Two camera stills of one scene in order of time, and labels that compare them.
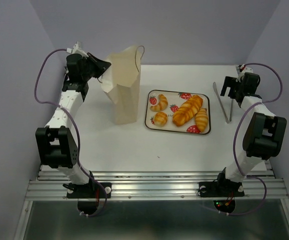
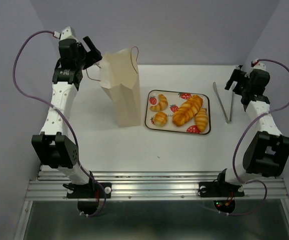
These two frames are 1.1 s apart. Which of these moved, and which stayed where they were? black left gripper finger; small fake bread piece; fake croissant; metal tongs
Moved: black left gripper finger
Stayed: metal tongs; small fake bread piece; fake croissant
